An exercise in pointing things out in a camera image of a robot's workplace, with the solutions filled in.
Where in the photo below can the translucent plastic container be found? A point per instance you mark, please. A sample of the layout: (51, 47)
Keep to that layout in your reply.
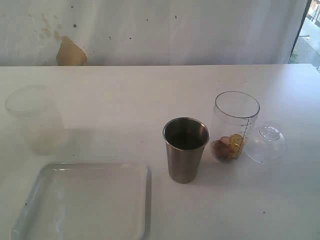
(37, 115)

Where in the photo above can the stainless steel tumbler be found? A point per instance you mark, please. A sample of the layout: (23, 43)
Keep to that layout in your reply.
(185, 140)

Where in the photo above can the white rectangular tray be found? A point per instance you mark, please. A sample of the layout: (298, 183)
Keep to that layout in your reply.
(85, 201)

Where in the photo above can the pile of coins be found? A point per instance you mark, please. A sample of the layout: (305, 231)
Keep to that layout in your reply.
(228, 148)

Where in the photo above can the clear dome lid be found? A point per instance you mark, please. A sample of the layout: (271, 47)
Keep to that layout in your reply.
(265, 143)

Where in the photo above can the clear measuring shaker cup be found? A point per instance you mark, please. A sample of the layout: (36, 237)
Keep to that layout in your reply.
(234, 112)

